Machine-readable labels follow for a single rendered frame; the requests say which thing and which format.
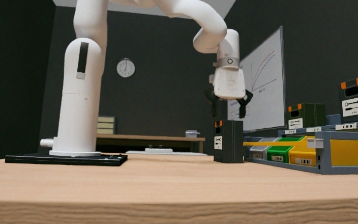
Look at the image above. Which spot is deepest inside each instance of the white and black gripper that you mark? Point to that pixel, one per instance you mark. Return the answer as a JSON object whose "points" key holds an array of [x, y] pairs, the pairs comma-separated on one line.
{"points": [[228, 84]]}

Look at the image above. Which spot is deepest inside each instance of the yellow open-front bin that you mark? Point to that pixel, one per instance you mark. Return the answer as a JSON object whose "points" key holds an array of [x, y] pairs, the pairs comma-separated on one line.
{"points": [[343, 152]]}

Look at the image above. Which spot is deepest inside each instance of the yellow bar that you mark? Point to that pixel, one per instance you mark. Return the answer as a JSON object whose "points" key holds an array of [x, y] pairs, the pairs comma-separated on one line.
{"points": [[304, 143]]}

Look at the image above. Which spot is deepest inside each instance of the green open bin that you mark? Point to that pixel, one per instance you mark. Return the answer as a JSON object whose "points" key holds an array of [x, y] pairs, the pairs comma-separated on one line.
{"points": [[280, 153]]}

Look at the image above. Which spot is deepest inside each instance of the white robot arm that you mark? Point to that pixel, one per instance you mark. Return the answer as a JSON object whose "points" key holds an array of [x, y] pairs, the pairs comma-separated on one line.
{"points": [[84, 65]]}

